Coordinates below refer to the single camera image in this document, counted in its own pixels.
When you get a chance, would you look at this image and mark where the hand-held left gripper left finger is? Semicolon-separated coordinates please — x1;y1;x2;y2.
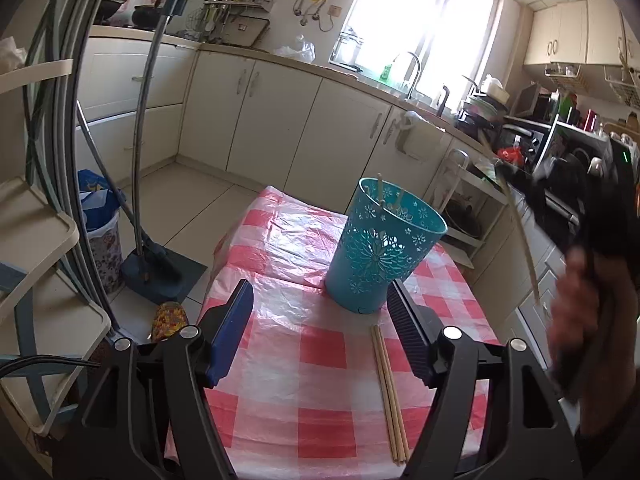
52;279;256;480

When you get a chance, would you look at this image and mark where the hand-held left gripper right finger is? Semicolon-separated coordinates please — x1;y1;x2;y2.
387;280;583;480

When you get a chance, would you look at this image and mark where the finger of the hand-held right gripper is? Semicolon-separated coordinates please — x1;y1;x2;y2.
492;157;540;202

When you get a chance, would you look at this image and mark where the wooden chopstick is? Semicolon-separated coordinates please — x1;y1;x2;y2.
370;325;399;463
376;325;410;462

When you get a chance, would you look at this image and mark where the blue perforated plastic basket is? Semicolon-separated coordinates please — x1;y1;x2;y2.
324;176;448;315

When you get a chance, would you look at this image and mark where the person's right forearm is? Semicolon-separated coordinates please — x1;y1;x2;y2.
575;360;640;480

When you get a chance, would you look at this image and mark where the person's right hand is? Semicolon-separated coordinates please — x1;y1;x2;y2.
547;247;607;378

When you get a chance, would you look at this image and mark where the red plastic bag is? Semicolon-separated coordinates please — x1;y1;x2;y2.
495;146;526;166

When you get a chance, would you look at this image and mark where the black toaster oven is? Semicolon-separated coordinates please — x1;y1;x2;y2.
495;117;548;161

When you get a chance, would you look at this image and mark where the yellow patterned slipper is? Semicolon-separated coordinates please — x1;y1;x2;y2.
150;301;190;341

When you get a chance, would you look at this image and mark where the white wooden shelf rack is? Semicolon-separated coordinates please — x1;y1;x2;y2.
430;149;506;268

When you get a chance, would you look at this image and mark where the dark frying pan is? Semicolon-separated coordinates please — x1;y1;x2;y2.
442;197;483;238

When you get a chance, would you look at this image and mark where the black dish rack with bowls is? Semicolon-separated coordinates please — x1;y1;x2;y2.
455;75;511;136

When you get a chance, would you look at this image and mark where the grey black appliance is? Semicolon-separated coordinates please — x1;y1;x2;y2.
512;82;553;121

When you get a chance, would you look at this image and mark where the green box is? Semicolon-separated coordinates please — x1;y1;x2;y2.
556;92;576;123

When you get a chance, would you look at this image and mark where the red white checkered tablecloth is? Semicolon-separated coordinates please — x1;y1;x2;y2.
165;186;503;480

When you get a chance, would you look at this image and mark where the cream drawer unit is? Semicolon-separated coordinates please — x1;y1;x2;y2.
470;195;566;356
75;35;198;186

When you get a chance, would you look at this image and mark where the white hanging plastic bin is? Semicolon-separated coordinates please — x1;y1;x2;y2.
395;110;441;161

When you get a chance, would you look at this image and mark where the curved steel faucet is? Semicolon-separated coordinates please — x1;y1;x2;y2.
391;51;421;101

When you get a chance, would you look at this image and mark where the floral patterned bin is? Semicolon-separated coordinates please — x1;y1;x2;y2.
82;210;125;296

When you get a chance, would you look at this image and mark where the cream upper cabinet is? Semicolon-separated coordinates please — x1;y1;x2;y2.
522;0;640;68

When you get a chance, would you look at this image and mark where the kitchen window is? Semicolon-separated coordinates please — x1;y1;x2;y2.
327;0;501;106

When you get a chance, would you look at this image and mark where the blue plastic bag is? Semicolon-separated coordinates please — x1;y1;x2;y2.
77;170;121;233

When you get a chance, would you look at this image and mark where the cream base cabinet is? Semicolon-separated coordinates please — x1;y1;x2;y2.
190;50;451;201

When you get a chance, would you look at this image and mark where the beige blue tiered rack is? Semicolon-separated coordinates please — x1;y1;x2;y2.
0;0;113;441

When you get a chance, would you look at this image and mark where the white plastic bag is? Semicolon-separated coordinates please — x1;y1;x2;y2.
274;35;317;63

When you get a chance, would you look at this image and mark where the hanging metal tray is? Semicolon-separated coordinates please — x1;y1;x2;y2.
220;12;271;46

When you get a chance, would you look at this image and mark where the black pot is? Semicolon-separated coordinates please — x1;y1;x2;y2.
131;0;168;29

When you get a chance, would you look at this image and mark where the black wok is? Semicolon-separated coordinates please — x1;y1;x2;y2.
94;0;128;26

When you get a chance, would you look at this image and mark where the long-handled blue dustpan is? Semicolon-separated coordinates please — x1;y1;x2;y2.
120;0;208;303

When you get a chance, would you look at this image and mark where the grey-handled broom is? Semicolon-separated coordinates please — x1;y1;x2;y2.
75;101;183;283

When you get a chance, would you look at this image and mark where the large white wire basket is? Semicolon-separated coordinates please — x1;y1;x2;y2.
604;65;640;108

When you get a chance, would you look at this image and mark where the small white wire basket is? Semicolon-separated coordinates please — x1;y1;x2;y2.
545;62;583;92

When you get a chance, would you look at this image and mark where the black cable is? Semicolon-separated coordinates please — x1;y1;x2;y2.
0;355;103;378

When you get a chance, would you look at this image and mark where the wall-mounted utensil rack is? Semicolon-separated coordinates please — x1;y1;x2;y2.
187;0;276;46

